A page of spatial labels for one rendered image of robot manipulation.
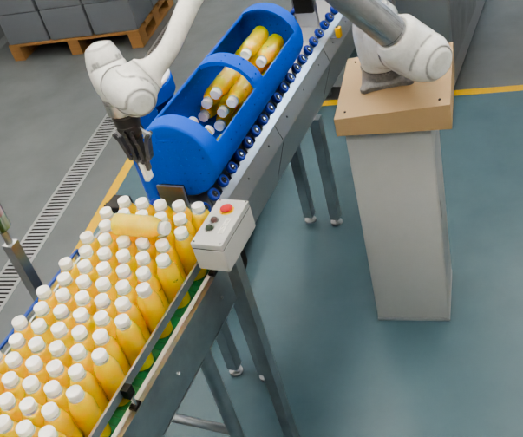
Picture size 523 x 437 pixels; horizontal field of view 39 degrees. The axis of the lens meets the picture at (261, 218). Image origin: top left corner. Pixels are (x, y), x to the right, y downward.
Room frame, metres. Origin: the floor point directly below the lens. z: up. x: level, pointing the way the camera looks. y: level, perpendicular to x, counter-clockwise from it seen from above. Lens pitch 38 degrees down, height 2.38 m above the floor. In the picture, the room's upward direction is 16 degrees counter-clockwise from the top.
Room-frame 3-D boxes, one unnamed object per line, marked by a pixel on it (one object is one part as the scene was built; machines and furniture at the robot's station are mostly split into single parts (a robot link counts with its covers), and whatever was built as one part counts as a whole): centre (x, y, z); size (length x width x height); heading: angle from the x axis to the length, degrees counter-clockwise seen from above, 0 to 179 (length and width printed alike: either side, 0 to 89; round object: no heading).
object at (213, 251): (1.71, 0.12, 1.05); 0.20 x 0.10 x 0.10; 148
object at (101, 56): (1.91, 0.29, 1.55); 0.13 x 0.11 x 0.16; 20
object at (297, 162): (2.96, -0.24, 0.31); 0.06 x 0.06 x 0.63; 58
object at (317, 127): (2.89, -0.36, 0.31); 0.06 x 0.06 x 0.63; 58
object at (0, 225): (1.90, 0.76, 1.18); 0.06 x 0.06 x 0.05
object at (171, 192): (2.04, 0.25, 0.99); 0.10 x 0.02 x 0.12; 58
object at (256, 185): (2.93, -0.30, 0.79); 2.17 x 0.29 x 0.34; 148
